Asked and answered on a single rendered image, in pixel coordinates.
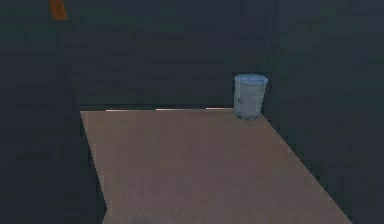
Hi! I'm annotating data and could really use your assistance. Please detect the pale blue round bin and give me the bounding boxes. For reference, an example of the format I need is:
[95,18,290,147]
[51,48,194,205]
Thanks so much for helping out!
[232,73,269,121]

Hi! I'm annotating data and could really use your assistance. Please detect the dark cabinet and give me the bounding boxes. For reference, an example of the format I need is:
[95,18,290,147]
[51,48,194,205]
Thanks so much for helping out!
[0,18,108,224]

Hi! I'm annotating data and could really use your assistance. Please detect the orange curved object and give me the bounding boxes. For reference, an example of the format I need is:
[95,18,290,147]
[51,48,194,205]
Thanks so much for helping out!
[48,0,69,21]

